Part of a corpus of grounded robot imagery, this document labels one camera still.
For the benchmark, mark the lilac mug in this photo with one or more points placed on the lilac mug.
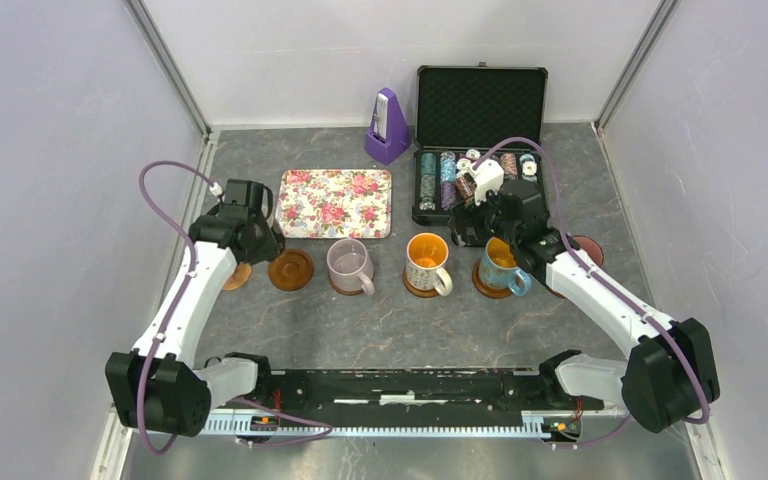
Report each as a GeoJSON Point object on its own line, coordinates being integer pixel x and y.
{"type": "Point", "coordinates": [350, 266]}

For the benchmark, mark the wooden coaster two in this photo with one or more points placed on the wooden coaster two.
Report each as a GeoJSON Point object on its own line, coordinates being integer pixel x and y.
{"type": "Point", "coordinates": [484, 289]}

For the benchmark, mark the wooden coaster three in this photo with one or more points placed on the wooden coaster three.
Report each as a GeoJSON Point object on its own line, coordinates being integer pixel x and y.
{"type": "Point", "coordinates": [344, 292]}

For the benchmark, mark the woven rattan coaster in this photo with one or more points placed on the woven rattan coaster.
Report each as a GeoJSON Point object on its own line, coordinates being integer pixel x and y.
{"type": "Point", "coordinates": [238, 277]}

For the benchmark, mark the purple metronome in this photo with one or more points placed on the purple metronome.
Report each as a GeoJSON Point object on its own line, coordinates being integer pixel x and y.
{"type": "Point", "coordinates": [388, 135]}

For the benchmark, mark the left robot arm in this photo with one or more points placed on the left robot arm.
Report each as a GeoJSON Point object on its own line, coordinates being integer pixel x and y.
{"type": "Point", "coordinates": [156, 386]}

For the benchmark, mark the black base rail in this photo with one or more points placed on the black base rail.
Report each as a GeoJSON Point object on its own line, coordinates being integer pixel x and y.
{"type": "Point", "coordinates": [434, 397]}

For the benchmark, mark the white mug orange inside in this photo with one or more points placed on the white mug orange inside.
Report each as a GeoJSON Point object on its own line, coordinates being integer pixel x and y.
{"type": "Point", "coordinates": [427, 255]}

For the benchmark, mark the wooden coaster five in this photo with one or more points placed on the wooden coaster five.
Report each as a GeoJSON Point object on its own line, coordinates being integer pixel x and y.
{"type": "Point", "coordinates": [555, 293]}

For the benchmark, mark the teal poker chip stack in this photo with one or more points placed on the teal poker chip stack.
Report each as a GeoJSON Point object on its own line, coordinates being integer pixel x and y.
{"type": "Point", "coordinates": [427, 182]}

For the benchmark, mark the pink mug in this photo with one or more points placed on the pink mug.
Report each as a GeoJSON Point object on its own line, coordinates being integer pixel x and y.
{"type": "Point", "coordinates": [591, 247]}

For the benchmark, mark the black poker chip case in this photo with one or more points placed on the black poker chip case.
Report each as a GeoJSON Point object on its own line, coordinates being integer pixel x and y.
{"type": "Point", "coordinates": [477, 110]}

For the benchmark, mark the wooden coaster one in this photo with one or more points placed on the wooden coaster one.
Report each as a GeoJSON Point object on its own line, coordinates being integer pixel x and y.
{"type": "Point", "coordinates": [292, 270]}

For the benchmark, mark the wooden coaster four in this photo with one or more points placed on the wooden coaster four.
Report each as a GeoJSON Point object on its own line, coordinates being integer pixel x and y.
{"type": "Point", "coordinates": [431, 293]}

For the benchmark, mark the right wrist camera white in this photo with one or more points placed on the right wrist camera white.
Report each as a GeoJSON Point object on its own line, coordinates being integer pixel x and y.
{"type": "Point", "coordinates": [488, 177]}

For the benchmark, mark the blue mug orange inside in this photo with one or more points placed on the blue mug orange inside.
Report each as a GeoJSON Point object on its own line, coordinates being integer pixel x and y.
{"type": "Point", "coordinates": [499, 270]}

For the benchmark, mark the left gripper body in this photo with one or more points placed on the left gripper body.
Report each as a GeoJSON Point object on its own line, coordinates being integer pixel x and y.
{"type": "Point", "coordinates": [265, 244]}

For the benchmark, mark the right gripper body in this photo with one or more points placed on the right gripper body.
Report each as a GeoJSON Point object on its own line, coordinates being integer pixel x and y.
{"type": "Point", "coordinates": [487, 220]}

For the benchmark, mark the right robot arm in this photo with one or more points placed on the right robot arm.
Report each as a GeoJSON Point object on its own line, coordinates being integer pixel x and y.
{"type": "Point", "coordinates": [668, 373]}

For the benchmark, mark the purple poker chip stack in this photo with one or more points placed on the purple poker chip stack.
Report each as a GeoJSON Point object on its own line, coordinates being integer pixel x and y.
{"type": "Point", "coordinates": [448, 195]}

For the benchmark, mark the floral tray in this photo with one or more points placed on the floral tray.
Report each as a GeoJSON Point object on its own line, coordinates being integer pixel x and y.
{"type": "Point", "coordinates": [335, 203]}

